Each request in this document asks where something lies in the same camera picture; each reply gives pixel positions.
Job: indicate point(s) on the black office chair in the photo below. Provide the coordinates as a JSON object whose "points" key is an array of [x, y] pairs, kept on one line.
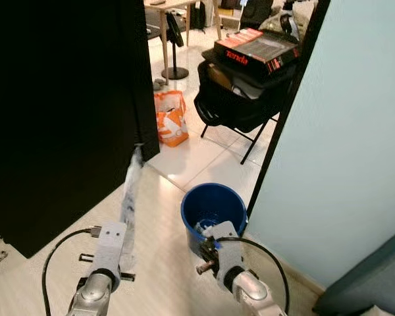
{"points": [[257, 13]]}

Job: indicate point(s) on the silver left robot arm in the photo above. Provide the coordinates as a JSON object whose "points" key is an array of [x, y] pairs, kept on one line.
{"points": [[92, 296]]}

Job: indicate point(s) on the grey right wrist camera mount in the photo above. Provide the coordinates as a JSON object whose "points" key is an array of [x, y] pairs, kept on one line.
{"points": [[229, 253]]}

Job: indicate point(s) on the white printed plastic bag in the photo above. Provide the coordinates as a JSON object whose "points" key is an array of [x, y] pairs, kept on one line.
{"points": [[130, 197]]}

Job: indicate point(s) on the grey slipper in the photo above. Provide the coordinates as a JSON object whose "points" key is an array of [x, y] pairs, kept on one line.
{"points": [[159, 83]]}

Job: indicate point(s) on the black wardrobe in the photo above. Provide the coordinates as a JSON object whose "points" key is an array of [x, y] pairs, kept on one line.
{"points": [[66, 99]]}

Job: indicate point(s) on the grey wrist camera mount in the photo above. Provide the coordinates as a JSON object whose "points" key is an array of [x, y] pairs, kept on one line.
{"points": [[229, 253], [110, 250]]}

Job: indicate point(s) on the brown cardboard box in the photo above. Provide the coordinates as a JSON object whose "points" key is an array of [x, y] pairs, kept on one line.
{"points": [[218, 76]]}

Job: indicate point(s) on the black folding chair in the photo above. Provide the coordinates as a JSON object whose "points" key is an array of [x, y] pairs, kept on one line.
{"points": [[237, 105]]}

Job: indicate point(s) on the blue plastic bucket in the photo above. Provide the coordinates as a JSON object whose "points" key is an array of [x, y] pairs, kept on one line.
{"points": [[210, 197]]}

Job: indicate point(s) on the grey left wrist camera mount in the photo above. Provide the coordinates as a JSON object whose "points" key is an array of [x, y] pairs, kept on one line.
{"points": [[110, 250]]}

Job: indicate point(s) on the black round base stand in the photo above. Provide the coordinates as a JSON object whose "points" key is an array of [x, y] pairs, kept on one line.
{"points": [[176, 72]]}

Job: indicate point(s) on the orange white shopping bag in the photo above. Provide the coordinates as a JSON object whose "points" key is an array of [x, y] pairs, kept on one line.
{"points": [[171, 122]]}

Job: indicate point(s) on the black red Tenda box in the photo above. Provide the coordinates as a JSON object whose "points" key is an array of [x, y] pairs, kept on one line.
{"points": [[257, 49]]}

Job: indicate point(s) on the black door frame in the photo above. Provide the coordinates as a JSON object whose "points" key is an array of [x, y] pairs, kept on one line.
{"points": [[289, 99]]}

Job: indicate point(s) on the teal upholstered headboard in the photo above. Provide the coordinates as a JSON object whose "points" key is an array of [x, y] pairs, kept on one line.
{"points": [[368, 276]]}

